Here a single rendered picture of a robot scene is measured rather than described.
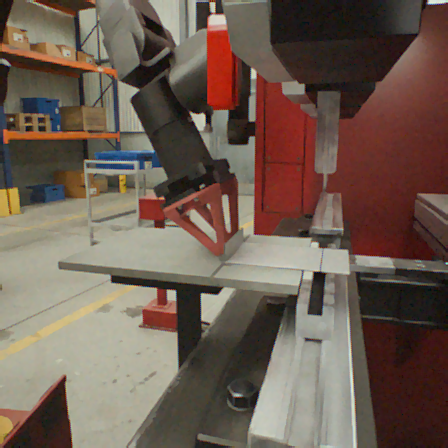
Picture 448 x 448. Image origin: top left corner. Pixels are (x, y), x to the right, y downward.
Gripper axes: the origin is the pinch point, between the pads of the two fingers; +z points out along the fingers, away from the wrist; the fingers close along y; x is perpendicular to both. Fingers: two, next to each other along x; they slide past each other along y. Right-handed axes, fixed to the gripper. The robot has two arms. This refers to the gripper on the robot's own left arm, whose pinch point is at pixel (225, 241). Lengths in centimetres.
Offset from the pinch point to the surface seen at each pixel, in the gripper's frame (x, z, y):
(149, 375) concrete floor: 109, 56, 112
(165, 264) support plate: 4.9, -1.1, -6.5
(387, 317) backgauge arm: -10, 34, 43
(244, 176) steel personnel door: 176, -30, 727
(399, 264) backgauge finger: -16.5, 9.5, -0.9
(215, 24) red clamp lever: -12.3, -15.4, -16.2
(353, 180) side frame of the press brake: -15, 8, 85
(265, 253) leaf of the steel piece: -3.8, 3.1, 0.0
